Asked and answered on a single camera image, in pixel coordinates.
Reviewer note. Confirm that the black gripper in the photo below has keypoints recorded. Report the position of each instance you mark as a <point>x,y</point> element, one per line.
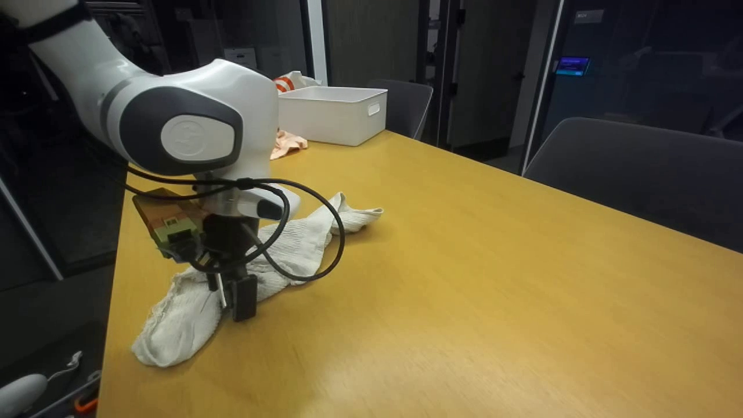
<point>228,240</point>

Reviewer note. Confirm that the white terry towel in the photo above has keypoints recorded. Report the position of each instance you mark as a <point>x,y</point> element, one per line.
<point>187,317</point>

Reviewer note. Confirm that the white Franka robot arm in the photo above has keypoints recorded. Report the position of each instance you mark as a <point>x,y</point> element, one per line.
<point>193,136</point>

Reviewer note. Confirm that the pink crumpled cloth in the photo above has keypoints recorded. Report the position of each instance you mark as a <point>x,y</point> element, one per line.
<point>288,145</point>

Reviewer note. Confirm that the white plastic bin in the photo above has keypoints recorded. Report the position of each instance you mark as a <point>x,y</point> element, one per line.
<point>340,112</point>

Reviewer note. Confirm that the orange and white striped bag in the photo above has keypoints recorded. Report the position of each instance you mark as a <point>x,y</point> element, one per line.
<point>293,80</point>

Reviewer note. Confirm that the gray padded object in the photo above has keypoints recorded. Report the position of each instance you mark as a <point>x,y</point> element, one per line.
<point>20,396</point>

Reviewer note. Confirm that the cardboard box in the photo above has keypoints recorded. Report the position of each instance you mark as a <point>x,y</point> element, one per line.
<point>243,56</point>

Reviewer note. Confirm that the gray office chair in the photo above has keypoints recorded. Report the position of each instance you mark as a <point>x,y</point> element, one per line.
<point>642,177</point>
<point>409,107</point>

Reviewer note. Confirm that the blue lit screen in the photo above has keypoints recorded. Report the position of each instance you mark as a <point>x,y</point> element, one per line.
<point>574,65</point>

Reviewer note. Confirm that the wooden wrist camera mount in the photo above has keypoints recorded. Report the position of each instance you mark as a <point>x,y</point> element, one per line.
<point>166,221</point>

